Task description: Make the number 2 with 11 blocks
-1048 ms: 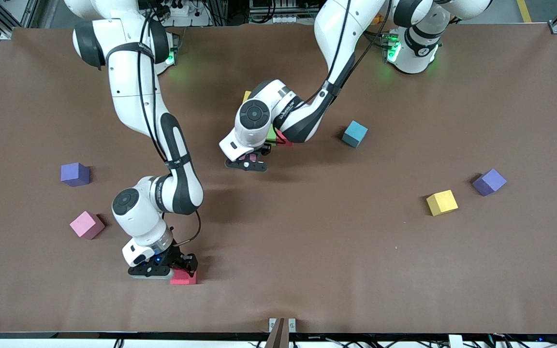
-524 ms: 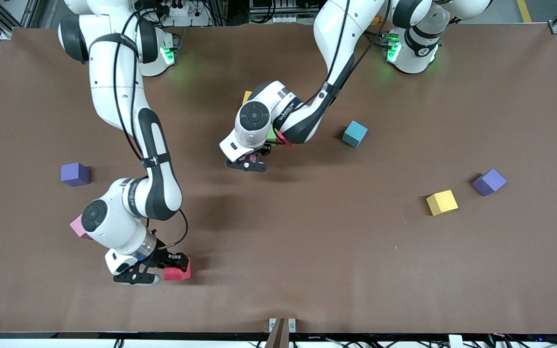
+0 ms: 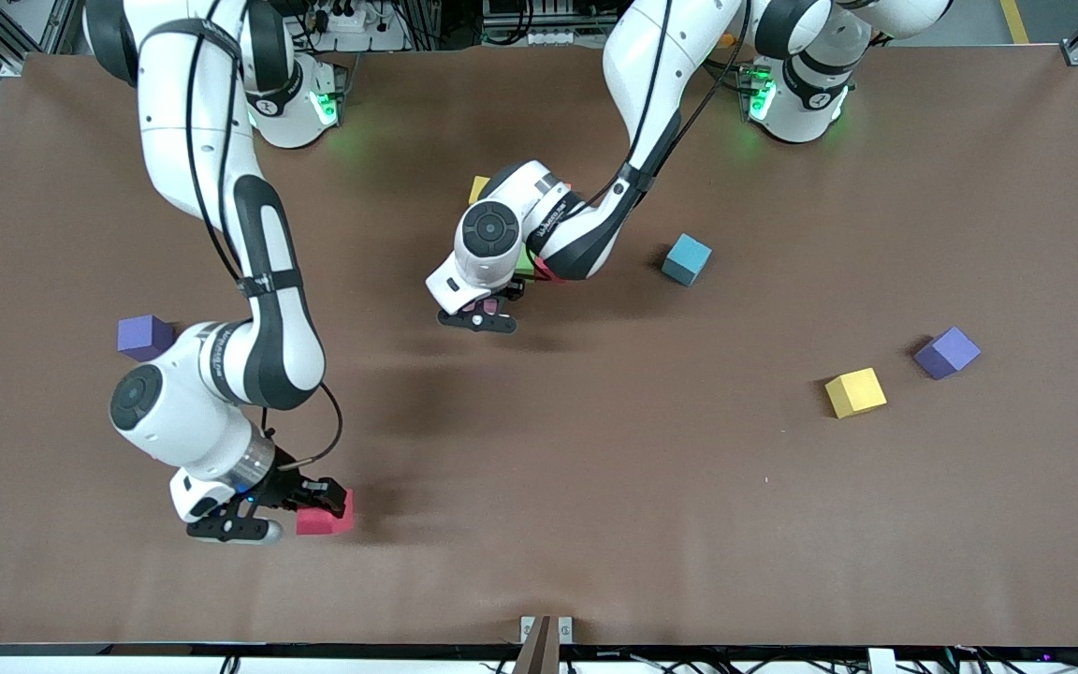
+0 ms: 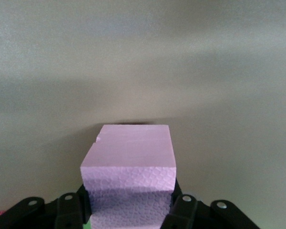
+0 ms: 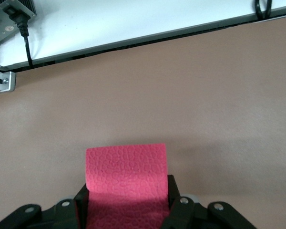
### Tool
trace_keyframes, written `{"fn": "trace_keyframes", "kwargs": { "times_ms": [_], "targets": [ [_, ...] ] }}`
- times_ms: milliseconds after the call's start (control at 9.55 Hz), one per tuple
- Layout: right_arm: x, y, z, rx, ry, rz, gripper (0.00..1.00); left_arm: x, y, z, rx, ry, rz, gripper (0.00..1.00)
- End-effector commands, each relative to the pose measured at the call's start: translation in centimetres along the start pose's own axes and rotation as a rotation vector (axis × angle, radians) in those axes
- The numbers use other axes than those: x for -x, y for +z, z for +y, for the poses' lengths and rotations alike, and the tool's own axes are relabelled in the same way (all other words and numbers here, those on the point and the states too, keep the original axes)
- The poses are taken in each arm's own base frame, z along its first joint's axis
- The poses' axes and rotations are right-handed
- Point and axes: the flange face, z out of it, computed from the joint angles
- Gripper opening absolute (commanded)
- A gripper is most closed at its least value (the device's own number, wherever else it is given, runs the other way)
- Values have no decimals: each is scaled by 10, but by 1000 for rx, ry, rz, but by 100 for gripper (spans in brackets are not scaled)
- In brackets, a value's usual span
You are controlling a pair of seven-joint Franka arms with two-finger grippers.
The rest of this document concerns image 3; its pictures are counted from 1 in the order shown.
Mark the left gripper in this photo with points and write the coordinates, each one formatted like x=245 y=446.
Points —
x=508 y=290

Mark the white power strip with plugs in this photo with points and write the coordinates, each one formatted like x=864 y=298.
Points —
x=344 y=17

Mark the blue foam block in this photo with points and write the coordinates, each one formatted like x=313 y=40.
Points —
x=687 y=258

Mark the grey table edge bracket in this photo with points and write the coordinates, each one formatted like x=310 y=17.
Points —
x=527 y=627

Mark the small white box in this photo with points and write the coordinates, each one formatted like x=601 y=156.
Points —
x=881 y=662

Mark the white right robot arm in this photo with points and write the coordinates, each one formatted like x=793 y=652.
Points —
x=193 y=112

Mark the red foam block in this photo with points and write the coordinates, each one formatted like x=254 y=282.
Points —
x=328 y=526
x=548 y=275

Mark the yellow foam block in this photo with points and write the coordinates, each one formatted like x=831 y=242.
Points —
x=478 y=187
x=855 y=392

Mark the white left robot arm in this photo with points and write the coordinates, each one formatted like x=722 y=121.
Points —
x=661 y=56

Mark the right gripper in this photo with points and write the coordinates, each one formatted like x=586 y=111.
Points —
x=287 y=487

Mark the green foam block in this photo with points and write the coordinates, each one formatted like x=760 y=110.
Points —
x=525 y=265

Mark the purple foam block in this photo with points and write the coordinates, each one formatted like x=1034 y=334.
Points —
x=947 y=352
x=141 y=337

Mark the pink foam block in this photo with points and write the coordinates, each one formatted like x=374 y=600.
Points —
x=481 y=304

